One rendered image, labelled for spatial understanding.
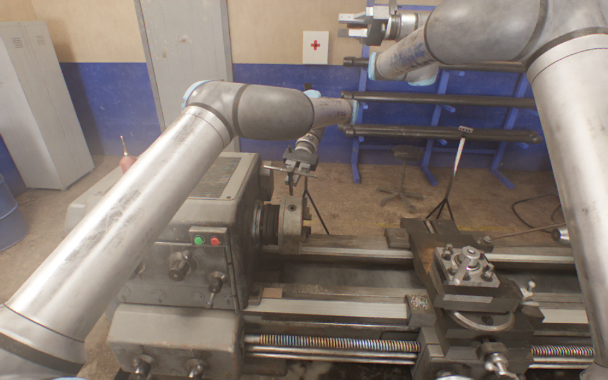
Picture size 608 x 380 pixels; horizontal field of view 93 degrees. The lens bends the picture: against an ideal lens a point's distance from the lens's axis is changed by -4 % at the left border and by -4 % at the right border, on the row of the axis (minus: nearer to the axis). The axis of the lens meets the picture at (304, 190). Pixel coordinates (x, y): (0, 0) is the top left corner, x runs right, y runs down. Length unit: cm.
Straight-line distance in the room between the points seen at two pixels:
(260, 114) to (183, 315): 98
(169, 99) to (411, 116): 325
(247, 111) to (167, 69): 390
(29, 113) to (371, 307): 393
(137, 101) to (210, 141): 427
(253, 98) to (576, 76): 52
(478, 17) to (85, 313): 71
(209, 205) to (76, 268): 62
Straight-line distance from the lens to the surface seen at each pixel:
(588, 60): 58
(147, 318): 146
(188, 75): 441
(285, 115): 64
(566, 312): 173
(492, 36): 58
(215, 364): 144
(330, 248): 159
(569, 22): 62
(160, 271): 128
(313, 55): 397
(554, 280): 208
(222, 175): 123
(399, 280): 168
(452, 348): 133
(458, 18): 60
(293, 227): 121
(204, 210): 108
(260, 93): 65
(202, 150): 61
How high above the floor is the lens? 189
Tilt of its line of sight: 30 degrees down
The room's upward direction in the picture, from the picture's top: 1 degrees clockwise
